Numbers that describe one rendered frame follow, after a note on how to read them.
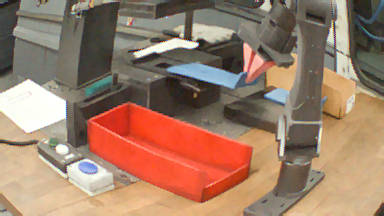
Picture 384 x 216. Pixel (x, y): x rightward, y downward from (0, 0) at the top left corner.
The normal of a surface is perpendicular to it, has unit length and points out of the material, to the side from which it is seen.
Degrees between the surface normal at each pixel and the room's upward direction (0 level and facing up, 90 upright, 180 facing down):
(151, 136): 90
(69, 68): 90
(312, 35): 110
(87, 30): 90
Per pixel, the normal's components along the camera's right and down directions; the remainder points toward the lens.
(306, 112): -0.01, 0.66
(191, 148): -0.62, 0.25
